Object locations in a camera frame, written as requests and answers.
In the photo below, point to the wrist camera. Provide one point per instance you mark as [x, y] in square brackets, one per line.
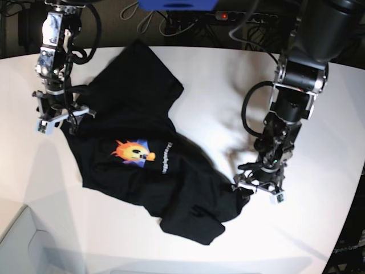
[278, 198]
[44, 126]

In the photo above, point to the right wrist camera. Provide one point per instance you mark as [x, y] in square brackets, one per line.
[44, 126]

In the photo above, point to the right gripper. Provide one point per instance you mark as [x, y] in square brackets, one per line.
[59, 106]

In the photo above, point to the black power strip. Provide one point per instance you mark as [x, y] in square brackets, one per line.
[236, 17]

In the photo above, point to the blue plastic box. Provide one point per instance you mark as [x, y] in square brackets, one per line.
[178, 5]

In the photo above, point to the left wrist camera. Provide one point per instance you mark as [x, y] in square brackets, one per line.
[278, 198]

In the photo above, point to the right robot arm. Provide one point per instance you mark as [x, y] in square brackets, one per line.
[58, 54]

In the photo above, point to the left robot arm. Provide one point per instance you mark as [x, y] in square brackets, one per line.
[301, 75]

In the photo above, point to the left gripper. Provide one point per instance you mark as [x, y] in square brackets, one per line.
[266, 178]

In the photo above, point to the black printed t-shirt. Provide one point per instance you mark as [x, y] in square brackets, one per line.
[131, 150]

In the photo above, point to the white bin at table corner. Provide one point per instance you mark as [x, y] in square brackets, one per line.
[26, 248]

